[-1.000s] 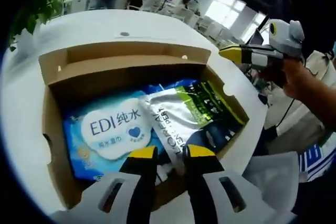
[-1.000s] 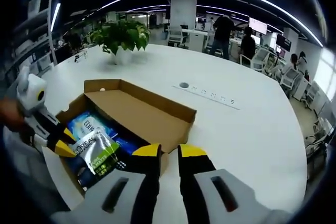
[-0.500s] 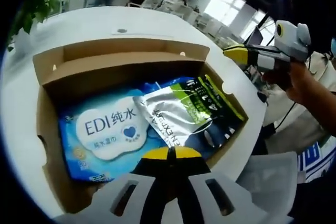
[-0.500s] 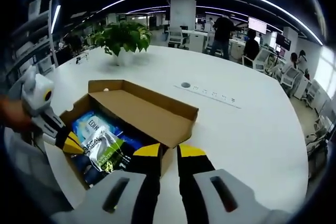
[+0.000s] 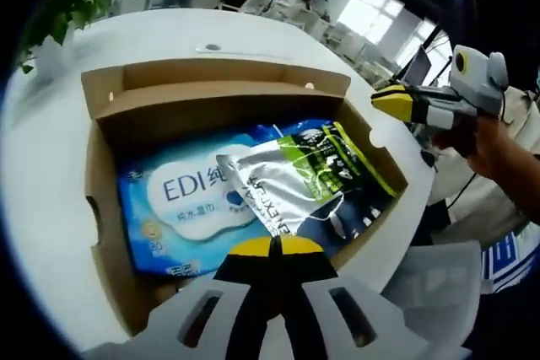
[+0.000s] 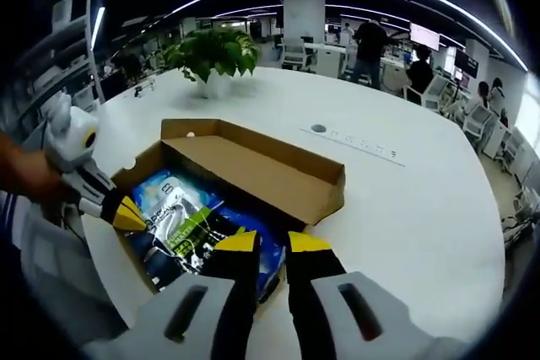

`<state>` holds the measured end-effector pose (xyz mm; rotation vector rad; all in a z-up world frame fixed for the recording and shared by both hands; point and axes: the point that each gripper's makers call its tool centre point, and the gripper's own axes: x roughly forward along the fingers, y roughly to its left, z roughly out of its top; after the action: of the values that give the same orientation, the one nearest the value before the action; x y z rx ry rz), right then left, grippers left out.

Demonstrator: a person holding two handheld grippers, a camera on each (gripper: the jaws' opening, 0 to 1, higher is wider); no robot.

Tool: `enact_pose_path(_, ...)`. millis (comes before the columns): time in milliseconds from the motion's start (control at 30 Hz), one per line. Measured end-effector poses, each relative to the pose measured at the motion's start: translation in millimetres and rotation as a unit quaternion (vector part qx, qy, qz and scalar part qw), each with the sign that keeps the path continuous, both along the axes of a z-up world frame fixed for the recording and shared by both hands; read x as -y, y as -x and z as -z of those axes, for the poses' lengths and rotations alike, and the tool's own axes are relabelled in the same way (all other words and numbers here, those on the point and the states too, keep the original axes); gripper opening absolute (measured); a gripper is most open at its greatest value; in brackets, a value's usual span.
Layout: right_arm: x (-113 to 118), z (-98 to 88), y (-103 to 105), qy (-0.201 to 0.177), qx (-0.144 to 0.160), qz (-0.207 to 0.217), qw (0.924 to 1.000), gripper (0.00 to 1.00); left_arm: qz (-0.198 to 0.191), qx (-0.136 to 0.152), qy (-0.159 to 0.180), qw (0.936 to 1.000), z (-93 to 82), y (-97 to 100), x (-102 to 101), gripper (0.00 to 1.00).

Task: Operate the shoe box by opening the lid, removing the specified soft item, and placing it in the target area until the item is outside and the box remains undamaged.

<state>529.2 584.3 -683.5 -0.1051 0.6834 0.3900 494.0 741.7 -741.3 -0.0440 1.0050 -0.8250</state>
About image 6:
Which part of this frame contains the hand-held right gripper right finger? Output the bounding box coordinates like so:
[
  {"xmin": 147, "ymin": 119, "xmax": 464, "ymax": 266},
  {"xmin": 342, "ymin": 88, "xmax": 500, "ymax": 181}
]
[{"xmin": 286, "ymin": 231, "xmax": 469, "ymax": 360}]

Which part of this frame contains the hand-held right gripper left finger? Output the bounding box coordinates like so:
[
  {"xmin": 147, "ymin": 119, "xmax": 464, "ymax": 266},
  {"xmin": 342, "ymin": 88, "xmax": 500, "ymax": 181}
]
[{"xmin": 82, "ymin": 228, "xmax": 262, "ymax": 360}]

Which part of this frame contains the brown cardboard shoe box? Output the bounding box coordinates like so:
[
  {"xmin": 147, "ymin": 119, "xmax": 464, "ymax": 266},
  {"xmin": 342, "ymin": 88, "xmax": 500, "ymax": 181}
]
[{"xmin": 110, "ymin": 118, "xmax": 346, "ymax": 293}]

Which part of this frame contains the white mesh office chair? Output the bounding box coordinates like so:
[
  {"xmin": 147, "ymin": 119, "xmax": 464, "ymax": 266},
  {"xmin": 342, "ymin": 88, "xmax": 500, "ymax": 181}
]
[{"xmin": 16, "ymin": 203, "xmax": 130, "ymax": 338}]

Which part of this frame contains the metal storage shelf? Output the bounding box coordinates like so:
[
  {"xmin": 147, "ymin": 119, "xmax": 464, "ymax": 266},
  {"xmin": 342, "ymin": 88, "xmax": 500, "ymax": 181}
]
[{"xmin": 24, "ymin": 0, "xmax": 106, "ymax": 125}]

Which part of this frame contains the silver green foil packet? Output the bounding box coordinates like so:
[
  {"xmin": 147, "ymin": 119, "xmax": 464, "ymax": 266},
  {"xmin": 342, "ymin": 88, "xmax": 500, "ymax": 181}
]
[{"xmin": 143, "ymin": 203, "xmax": 246, "ymax": 281}]

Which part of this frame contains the small dark table ornament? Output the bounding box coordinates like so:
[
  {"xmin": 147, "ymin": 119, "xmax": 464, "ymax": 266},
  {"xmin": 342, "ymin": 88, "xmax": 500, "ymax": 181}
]
[{"xmin": 132, "ymin": 81, "xmax": 156, "ymax": 98}]

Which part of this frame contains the green potted plant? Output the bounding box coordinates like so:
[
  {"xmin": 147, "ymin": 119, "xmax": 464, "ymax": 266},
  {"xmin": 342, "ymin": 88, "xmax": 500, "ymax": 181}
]
[{"xmin": 162, "ymin": 29, "xmax": 261, "ymax": 99}]

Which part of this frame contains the recessed table socket strip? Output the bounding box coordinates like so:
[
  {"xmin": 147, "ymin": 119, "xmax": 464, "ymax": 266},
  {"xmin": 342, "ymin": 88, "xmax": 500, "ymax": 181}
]
[{"xmin": 300, "ymin": 126, "xmax": 407, "ymax": 168}]

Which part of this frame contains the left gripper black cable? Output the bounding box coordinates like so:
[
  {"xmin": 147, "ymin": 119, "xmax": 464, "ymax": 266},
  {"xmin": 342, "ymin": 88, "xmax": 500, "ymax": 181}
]
[{"xmin": 62, "ymin": 202, "xmax": 88, "ymax": 239}]

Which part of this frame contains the pink wall screen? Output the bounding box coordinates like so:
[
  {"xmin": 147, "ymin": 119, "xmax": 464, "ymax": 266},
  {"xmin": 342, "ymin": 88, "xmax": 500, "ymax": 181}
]
[{"xmin": 408, "ymin": 22, "xmax": 440, "ymax": 51}]

